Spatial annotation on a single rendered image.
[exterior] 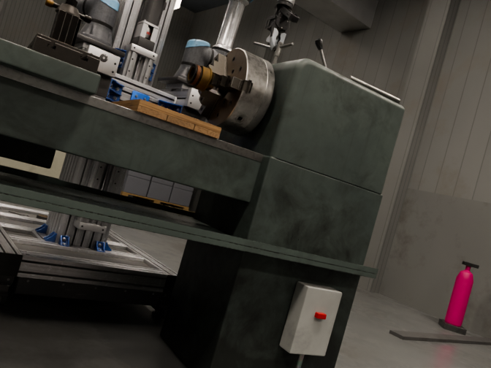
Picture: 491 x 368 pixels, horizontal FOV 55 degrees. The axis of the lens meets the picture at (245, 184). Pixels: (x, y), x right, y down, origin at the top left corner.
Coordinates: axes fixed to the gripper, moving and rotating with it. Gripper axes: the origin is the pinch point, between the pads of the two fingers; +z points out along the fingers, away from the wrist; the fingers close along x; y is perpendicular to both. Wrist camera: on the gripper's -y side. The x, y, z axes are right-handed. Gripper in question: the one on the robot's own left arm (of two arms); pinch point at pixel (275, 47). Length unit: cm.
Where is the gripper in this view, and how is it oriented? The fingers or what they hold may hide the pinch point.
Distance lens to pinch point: 213.4
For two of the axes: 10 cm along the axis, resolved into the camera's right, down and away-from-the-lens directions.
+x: -8.2, -2.5, -5.1
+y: -5.0, -1.2, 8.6
